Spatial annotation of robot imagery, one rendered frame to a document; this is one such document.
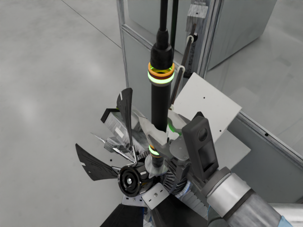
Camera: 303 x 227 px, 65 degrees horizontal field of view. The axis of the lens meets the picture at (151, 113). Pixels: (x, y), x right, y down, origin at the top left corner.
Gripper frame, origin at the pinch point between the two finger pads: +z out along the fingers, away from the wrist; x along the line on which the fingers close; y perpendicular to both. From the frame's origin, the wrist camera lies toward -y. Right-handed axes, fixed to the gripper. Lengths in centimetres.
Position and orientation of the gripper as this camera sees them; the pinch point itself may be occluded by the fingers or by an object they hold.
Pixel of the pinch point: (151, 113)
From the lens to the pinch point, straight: 53.2
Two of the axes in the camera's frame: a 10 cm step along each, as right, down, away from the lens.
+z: -6.4, -6.1, 4.7
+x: 7.7, -5.0, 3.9
